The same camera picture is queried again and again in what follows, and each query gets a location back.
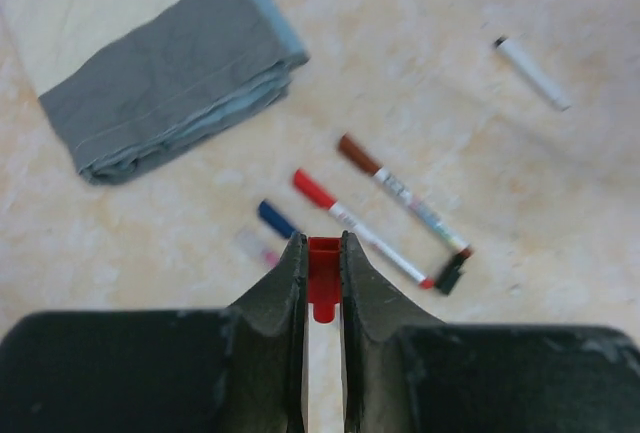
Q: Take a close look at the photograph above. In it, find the red marker cap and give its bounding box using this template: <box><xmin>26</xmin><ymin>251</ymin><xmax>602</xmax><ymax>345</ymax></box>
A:
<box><xmin>293</xmin><ymin>168</ymin><xmax>337</xmax><ymax>210</ymax></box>

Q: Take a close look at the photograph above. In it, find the red clear pen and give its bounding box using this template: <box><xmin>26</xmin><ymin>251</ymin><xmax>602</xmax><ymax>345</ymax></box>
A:
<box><xmin>235</xmin><ymin>229</ymin><xmax>280</xmax><ymax>268</ymax></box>

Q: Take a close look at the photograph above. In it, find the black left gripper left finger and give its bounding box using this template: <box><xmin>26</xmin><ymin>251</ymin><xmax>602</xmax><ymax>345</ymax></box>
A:
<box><xmin>1</xmin><ymin>235</ymin><xmax>308</xmax><ymax>432</ymax></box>

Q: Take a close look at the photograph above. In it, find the small white black-end pen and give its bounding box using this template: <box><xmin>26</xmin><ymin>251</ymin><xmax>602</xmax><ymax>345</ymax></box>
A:
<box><xmin>493</xmin><ymin>36</ymin><xmax>572</xmax><ymax>111</ymax></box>

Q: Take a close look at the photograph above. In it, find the white red-end marker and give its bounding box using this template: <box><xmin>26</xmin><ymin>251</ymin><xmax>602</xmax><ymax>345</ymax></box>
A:
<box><xmin>328</xmin><ymin>202</ymin><xmax>435</xmax><ymax>289</ymax></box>

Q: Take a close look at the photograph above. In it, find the black pen cap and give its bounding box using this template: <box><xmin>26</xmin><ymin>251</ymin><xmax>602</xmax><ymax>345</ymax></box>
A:
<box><xmin>434</xmin><ymin>252</ymin><xmax>469</xmax><ymax>295</ymax></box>

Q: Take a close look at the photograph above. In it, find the white brown-end marker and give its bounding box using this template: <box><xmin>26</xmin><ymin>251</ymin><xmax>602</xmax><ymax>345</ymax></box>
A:
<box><xmin>373</xmin><ymin>167</ymin><xmax>473</xmax><ymax>258</ymax></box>

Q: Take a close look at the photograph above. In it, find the folded grey beige cloth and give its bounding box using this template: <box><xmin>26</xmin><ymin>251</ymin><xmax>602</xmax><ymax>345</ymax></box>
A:
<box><xmin>1</xmin><ymin>0</ymin><xmax>309</xmax><ymax>185</ymax></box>

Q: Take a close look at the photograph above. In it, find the brown marker cap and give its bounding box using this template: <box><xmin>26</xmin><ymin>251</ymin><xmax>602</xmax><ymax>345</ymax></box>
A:
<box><xmin>337</xmin><ymin>134</ymin><xmax>382</xmax><ymax>176</ymax></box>

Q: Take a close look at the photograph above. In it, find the blue pen cap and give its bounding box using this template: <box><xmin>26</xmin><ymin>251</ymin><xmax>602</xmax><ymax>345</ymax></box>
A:
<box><xmin>257</xmin><ymin>200</ymin><xmax>299</xmax><ymax>240</ymax></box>

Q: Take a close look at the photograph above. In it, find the small red pen cap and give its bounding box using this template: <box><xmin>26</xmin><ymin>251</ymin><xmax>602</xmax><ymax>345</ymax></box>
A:
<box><xmin>307</xmin><ymin>237</ymin><xmax>341</xmax><ymax>324</ymax></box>

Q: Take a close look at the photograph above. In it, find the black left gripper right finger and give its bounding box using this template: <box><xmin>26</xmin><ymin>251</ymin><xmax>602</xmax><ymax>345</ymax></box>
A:
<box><xmin>340</xmin><ymin>233</ymin><xmax>639</xmax><ymax>432</ymax></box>

